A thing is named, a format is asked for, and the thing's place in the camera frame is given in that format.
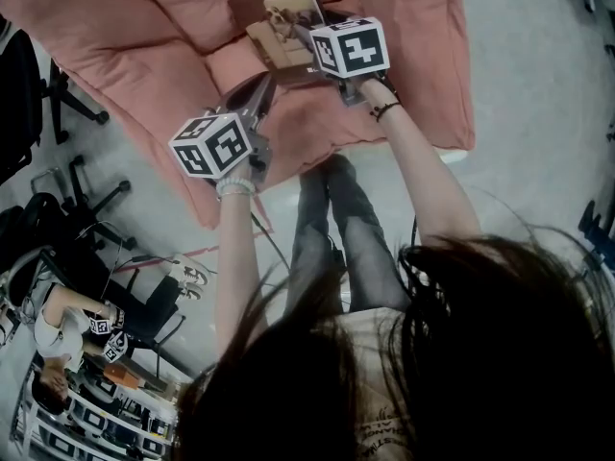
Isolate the white bead bracelet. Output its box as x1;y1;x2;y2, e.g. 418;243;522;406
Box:
214;176;258;200

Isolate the black floor cable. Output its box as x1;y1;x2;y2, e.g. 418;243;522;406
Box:
248;210;293;274

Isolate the person's beige printed shirt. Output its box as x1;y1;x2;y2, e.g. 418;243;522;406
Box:
331;307;422;461

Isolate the person's left leg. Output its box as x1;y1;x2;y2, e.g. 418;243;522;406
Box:
283;168;348;319

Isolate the person's leg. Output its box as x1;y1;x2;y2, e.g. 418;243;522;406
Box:
283;168;348;319
324;154;415;314

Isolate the white shelf rack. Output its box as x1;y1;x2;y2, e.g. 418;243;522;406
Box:
8;367;178;461

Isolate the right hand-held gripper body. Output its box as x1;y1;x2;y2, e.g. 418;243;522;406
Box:
307;10;391;109

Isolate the person's right forearm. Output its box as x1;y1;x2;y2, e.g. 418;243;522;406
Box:
357;77;484;249

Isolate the person's left forearm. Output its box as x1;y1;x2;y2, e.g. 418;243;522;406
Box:
213;187;273;360

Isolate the orange box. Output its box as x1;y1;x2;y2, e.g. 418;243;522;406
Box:
102;361;146;389

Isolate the blue and black equipment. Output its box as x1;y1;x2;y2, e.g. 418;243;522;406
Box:
576;199;615;273

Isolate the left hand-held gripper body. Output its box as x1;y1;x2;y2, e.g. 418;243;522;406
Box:
167;106;275;194

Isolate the brown picture cover book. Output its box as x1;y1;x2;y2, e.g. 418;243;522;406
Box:
229;0;348;85

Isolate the pink cushion seat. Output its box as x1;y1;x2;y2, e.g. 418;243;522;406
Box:
0;0;477;231

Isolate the person's right leg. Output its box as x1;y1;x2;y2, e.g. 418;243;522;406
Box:
324;154;415;314

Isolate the black office chair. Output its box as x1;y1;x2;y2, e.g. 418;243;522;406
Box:
0;25;111;187
13;155;139;258

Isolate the black cord bracelet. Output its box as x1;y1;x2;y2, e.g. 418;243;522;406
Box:
368;100;403;123

